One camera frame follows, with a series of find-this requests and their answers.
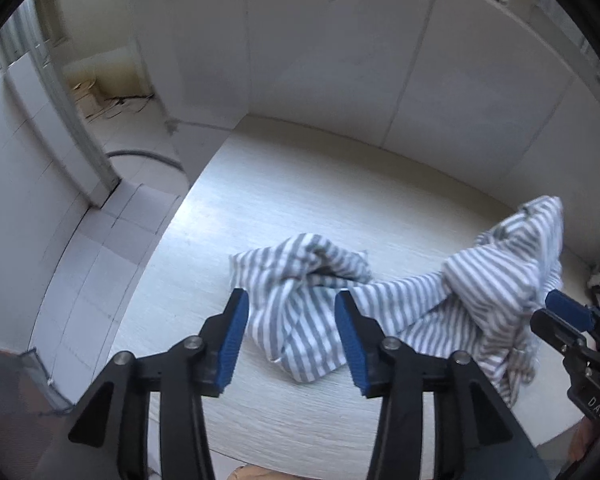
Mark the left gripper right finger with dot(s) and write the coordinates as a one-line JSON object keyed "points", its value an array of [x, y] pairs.
{"points": [[474, 436]]}

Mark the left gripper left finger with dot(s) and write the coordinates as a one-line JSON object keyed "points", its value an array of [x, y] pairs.
{"points": [[108, 439]]}

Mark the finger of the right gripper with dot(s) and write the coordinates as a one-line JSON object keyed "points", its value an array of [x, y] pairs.
{"points": [[562, 322]]}

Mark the grey white striped pants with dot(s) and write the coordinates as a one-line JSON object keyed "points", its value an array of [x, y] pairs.
{"points": [[480, 300]]}

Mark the person's right hand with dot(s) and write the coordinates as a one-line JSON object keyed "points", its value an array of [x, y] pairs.
{"points": [[586, 433]]}

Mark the cardboard scraps on floor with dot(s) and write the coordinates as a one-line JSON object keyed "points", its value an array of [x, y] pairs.
{"points": [[92, 104]]}

